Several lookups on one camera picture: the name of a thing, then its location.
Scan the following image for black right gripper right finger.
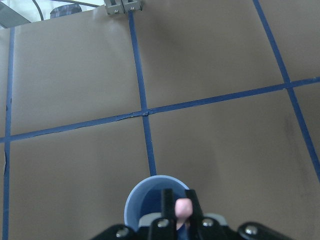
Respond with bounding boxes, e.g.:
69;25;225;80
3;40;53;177
185;189;213;240

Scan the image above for black cables bundle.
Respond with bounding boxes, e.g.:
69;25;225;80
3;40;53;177
32;0;91;22

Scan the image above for aluminium frame post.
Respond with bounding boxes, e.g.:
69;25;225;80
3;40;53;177
104;0;143;15

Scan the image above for light blue plastic cup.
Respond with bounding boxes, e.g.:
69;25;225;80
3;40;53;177
124;175;190;240

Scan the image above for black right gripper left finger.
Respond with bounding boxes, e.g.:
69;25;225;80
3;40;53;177
147;188;175;240

